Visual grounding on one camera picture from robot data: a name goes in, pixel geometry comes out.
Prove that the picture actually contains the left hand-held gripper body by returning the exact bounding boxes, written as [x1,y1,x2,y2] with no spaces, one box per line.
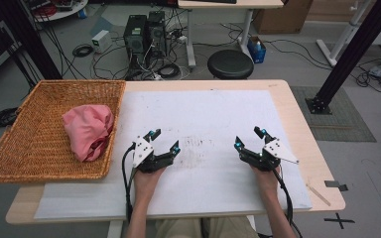
[132,135,177,174]

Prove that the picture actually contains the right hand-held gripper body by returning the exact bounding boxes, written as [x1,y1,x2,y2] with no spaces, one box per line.
[239,138,300,173]

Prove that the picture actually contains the pink tank top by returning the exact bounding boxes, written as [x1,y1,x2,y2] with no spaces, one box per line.
[62,104,115,163]

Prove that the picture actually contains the wicker basket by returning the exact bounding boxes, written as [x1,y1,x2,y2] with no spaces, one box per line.
[0,79,127,184]

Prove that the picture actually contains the person's right hand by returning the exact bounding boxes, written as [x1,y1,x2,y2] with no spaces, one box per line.
[251,165,282,196]

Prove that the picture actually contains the person's left hand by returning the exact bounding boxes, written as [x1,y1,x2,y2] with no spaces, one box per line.
[133,167,167,199]

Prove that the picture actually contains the light wooden table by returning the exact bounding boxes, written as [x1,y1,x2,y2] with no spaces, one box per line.
[5,78,346,226]

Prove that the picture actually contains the thin wooden stick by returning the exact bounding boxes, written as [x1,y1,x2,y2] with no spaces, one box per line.
[306,182,331,207]

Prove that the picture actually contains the black tape piece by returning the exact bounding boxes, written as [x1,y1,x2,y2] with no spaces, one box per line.
[323,179,349,192]

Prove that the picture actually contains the black round stool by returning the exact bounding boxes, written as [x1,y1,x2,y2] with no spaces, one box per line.
[206,49,255,80]

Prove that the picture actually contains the person's beige trousers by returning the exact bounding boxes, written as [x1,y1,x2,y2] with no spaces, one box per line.
[154,216,259,238]

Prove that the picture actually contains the grey floor mat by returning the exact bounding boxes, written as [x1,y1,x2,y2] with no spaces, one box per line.
[290,86,377,143]

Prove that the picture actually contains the blue box with bottle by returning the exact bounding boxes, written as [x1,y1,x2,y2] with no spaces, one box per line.
[246,36,267,64]

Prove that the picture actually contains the black computer tower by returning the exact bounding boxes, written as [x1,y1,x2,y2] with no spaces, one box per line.
[123,14,148,70]
[145,10,168,59]

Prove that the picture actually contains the white box device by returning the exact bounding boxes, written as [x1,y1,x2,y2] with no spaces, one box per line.
[91,29,113,54]

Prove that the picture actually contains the cardboard box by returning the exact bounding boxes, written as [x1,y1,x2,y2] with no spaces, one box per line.
[251,0,315,35]

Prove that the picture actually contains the black metal stand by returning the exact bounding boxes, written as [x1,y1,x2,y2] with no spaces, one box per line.
[305,0,381,115]
[0,0,64,80]

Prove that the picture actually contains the white metal stand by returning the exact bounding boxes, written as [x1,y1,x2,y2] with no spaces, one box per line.
[316,0,368,67]

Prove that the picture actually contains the white-legged wooden desk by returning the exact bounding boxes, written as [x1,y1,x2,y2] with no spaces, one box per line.
[177,0,285,68]

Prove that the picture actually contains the round white table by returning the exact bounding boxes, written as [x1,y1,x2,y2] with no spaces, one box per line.
[23,0,89,23]

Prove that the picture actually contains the left hand-held gripper cable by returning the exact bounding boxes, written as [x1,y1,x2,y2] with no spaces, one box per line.
[121,142,137,224]

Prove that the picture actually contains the hand-held gripper cable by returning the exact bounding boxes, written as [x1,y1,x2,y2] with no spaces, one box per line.
[272,168,304,238]
[121,142,137,224]

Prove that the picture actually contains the right hand-held gripper cable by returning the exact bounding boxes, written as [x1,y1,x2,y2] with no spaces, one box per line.
[272,168,304,238]

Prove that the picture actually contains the coiled black cable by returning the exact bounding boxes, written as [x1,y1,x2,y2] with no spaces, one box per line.
[0,107,21,129]
[157,62,182,79]
[71,44,94,59]

